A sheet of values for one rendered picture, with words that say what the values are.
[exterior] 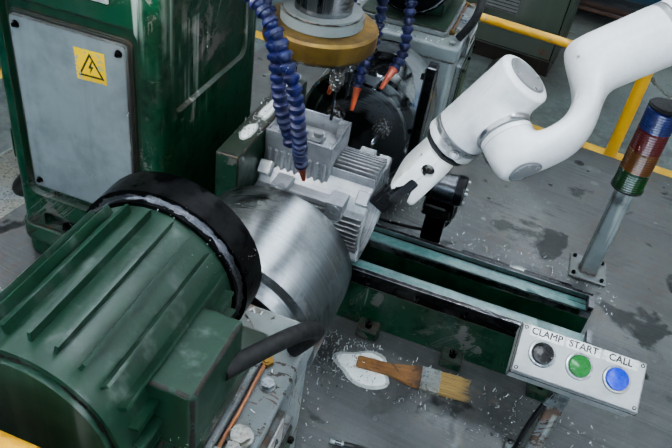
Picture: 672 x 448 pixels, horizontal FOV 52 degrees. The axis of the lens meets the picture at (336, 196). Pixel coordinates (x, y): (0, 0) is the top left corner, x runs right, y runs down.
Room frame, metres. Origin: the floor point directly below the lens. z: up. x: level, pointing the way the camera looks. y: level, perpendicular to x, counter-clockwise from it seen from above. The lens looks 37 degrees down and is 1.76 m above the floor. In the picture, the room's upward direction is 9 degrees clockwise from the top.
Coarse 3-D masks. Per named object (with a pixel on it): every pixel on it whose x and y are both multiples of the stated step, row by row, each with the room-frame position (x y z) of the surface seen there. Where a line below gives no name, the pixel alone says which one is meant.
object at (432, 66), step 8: (432, 64) 1.10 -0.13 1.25; (424, 72) 1.10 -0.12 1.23; (432, 72) 1.09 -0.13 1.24; (424, 80) 1.09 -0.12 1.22; (432, 80) 1.09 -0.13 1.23; (424, 88) 1.09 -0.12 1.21; (432, 88) 1.09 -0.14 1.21; (424, 96) 1.09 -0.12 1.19; (432, 96) 1.11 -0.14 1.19; (424, 104) 1.09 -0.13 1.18; (416, 112) 1.09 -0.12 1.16; (424, 112) 1.09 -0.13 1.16; (416, 120) 1.09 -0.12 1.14; (424, 120) 1.09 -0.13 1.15; (416, 128) 1.09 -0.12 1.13; (424, 128) 1.11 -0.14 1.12; (416, 136) 1.09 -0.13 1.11; (408, 144) 1.09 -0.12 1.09; (416, 144) 1.09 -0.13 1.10; (408, 152) 1.09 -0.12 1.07
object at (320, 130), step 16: (272, 128) 0.98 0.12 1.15; (320, 128) 1.05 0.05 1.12; (336, 128) 1.05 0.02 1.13; (272, 144) 0.97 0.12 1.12; (320, 144) 0.99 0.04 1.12; (336, 144) 0.97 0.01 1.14; (272, 160) 0.97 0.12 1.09; (288, 160) 0.96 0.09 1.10; (320, 160) 0.95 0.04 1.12; (320, 176) 0.95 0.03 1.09
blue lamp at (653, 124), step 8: (648, 104) 1.17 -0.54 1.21; (648, 112) 1.16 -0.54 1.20; (656, 112) 1.14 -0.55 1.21; (640, 120) 1.18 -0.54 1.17; (648, 120) 1.15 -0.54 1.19; (656, 120) 1.14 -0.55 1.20; (664, 120) 1.14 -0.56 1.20; (648, 128) 1.15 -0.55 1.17; (656, 128) 1.14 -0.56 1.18; (664, 128) 1.14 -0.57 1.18; (656, 136) 1.14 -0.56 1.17; (664, 136) 1.14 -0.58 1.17
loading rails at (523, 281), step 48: (384, 240) 1.01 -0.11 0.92; (384, 288) 0.89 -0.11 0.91; (432, 288) 0.90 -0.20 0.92; (480, 288) 0.95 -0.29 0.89; (528, 288) 0.94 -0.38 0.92; (576, 288) 0.95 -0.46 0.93; (432, 336) 0.87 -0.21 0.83; (480, 336) 0.85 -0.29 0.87; (576, 336) 0.84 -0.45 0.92; (528, 384) 0.81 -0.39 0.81
